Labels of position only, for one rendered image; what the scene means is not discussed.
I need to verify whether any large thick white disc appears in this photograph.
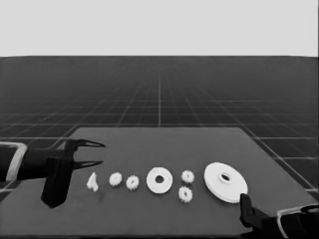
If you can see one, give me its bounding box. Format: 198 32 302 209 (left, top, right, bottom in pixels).
203 161 249 204

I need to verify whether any small white T-shaped piece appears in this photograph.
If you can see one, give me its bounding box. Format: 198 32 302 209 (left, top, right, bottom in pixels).
86 171 100 193

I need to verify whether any white round carrier with pins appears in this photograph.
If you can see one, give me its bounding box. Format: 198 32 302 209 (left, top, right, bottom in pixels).
146 166 173 195

